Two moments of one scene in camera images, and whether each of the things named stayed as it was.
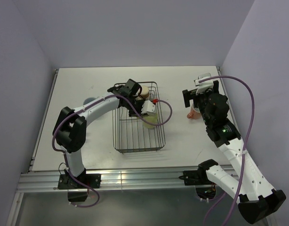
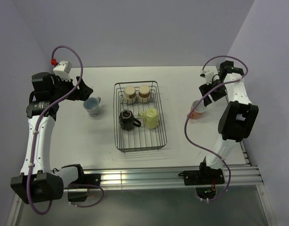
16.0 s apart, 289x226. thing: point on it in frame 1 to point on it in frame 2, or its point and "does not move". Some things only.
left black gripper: x=141 y=102 to x=82 y=94
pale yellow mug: x=153 y=119 does not move
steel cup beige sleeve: x=145 y=92 does not move
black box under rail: x=79 y=196 does not move
